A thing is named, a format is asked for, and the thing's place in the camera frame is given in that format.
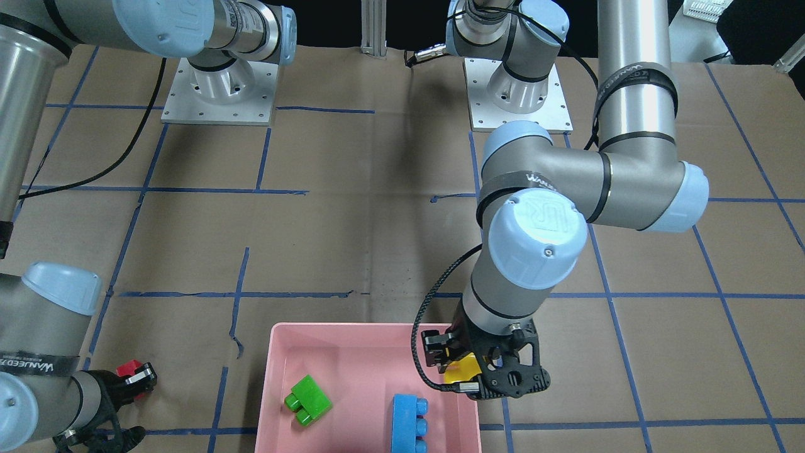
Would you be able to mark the blue long toy block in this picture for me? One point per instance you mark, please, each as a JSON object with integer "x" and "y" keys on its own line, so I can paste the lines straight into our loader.
{"x": 409, "y": 426}

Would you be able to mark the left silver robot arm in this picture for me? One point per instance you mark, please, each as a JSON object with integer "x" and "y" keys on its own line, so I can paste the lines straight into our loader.
{"x": 537, "y": 200}

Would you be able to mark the pink plastic box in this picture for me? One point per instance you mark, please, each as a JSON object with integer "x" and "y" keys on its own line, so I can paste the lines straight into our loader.
{"x": 360, "y": 366}

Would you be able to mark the back aluminium frame post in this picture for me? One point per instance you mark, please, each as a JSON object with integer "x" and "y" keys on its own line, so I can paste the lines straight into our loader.
{"x": 373, "y": 27}

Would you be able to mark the green toy block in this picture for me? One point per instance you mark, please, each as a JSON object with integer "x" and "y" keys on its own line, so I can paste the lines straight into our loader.
{"x": 307, "y": 401}

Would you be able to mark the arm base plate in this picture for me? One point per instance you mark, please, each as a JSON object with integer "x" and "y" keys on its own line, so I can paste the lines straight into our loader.
{"x": 242, "y": 94}
{"x": 495, "y": 98}

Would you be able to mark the brown paper table cover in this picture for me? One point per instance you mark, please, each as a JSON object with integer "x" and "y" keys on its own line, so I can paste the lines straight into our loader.
{"x": 358, "y": 196}

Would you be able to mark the red small toy block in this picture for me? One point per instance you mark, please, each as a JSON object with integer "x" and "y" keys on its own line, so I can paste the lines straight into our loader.
{"x": 129, "y": 369}

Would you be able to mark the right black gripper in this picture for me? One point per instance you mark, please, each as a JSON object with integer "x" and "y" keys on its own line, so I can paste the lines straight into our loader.
{"x": 104, "y": 388}

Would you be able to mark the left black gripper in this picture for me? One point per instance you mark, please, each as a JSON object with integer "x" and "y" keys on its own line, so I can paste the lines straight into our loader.
{"x": 435, "y": 351}

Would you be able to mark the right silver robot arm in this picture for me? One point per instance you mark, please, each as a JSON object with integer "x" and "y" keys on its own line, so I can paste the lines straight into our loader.
{"x": 46, "y": 311}

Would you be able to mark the yellow toy block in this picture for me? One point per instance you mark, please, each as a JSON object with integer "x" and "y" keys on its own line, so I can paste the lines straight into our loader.
{"x": 462, "y": 370}

